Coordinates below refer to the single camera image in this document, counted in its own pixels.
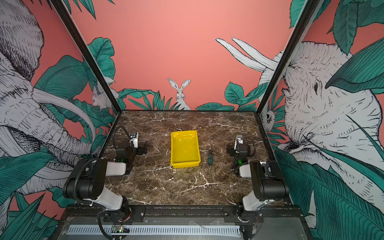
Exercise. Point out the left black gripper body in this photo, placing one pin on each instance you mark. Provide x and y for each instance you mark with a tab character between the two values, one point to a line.
140	150

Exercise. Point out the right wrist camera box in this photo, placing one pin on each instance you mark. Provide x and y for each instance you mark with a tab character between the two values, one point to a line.
239	143

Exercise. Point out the right black frame post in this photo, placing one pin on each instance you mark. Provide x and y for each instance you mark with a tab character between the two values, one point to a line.
301	28

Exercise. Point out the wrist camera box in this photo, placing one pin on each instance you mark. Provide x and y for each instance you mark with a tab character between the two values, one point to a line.
239	143
134	139

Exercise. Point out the yellow plastic bin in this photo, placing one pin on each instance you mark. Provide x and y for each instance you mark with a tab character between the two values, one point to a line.
185	151

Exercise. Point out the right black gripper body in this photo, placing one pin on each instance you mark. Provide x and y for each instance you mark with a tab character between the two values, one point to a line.
231	150

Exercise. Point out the left black frame post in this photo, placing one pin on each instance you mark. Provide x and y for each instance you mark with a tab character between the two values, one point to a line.
83	47

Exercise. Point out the black frame post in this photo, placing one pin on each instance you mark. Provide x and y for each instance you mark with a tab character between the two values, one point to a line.
301	28
83	47

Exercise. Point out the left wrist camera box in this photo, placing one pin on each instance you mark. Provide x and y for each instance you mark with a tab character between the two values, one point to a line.
134	139

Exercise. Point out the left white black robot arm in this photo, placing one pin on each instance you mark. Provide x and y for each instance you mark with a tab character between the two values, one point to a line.
86	183

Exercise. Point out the green handled screwdriver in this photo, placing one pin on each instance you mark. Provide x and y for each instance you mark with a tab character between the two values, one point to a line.
210	157

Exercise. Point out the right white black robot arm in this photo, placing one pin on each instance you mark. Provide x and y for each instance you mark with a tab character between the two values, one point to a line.
267	179

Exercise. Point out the black mounting rail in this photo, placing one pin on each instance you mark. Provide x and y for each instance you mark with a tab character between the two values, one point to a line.
231	214

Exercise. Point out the white slotted cable duct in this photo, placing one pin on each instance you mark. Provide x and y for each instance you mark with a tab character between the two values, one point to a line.
159	230

